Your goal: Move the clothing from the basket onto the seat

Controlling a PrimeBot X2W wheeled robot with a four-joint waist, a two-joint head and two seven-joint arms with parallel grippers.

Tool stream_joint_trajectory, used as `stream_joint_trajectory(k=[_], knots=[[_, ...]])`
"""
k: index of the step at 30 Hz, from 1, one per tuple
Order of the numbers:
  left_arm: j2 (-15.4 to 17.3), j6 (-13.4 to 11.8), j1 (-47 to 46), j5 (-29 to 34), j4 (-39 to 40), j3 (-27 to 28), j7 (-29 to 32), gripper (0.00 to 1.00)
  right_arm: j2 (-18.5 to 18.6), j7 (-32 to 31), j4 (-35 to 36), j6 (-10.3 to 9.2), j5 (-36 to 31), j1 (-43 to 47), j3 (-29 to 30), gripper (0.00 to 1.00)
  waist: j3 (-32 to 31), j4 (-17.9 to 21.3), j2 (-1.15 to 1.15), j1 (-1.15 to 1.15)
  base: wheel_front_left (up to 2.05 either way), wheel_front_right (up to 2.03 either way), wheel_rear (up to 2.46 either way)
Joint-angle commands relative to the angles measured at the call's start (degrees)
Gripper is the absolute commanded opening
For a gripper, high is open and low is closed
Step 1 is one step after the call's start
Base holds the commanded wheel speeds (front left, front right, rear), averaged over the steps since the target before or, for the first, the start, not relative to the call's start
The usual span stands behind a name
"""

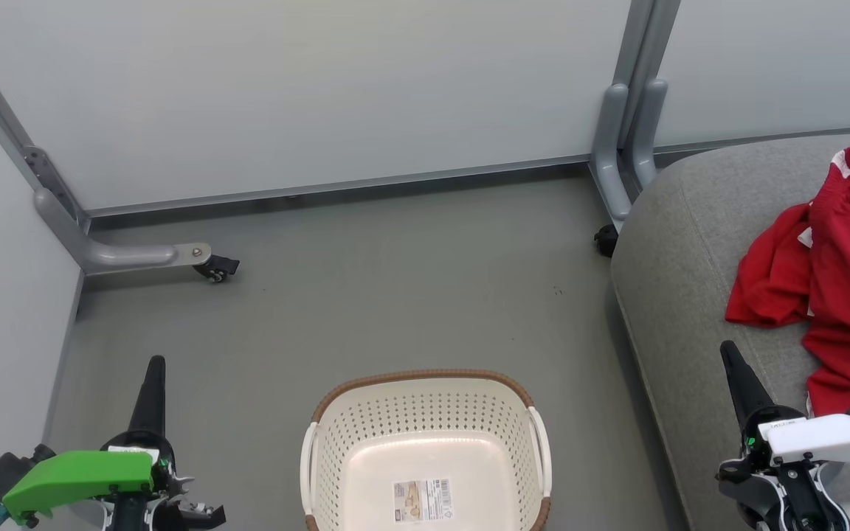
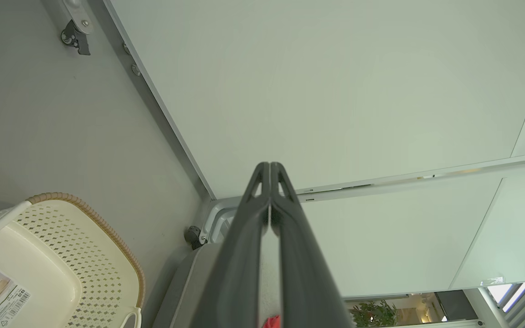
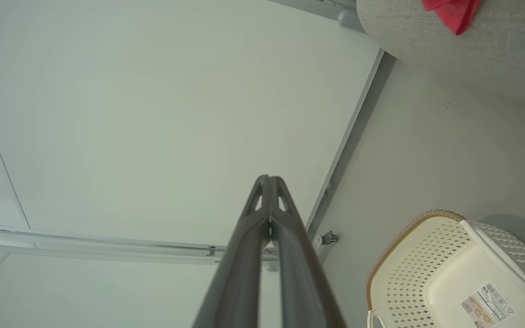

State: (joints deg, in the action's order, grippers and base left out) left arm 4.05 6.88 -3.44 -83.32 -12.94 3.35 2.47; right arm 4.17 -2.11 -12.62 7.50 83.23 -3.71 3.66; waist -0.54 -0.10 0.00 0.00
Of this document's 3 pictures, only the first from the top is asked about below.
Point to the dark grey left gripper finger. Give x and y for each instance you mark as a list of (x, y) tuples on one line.
[(157, 405), (142, 413)]

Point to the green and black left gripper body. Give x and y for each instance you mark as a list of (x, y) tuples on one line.
[(78, 476)]

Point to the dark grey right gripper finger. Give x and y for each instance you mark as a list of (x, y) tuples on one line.
[(755, 394), (741, 398)]

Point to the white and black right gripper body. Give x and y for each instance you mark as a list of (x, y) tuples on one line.
[(838, 439)]

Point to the plain red shirt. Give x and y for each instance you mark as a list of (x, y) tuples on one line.
[(772, 280)]

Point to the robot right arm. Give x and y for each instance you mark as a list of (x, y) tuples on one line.
[(801, 494)]

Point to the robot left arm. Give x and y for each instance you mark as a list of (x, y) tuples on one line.
[(130, 512)]

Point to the cream perforated laundry basket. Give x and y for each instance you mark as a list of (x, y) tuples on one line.
[(425, 413)]

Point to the grey fabric sofa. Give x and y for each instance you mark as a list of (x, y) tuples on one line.
[(690, 295)]

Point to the black caster wheel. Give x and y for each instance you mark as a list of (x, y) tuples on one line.
[(606, 241), (218, 269)]

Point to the paper label sticker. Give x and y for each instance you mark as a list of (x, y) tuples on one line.
[(423, 501)]

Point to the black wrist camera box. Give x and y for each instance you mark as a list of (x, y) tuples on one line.
[(1, 472)]

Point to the grey partition post with foot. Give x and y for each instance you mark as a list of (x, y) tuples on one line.
[(122, 256)]

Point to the short grey partition bottom rail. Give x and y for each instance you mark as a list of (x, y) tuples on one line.
[(764, 138)]

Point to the grey partition post foot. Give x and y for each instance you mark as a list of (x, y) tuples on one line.
[(609, 162)]

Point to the long grey partition bottom rail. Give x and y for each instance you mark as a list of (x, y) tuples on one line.
[(322, 186)]

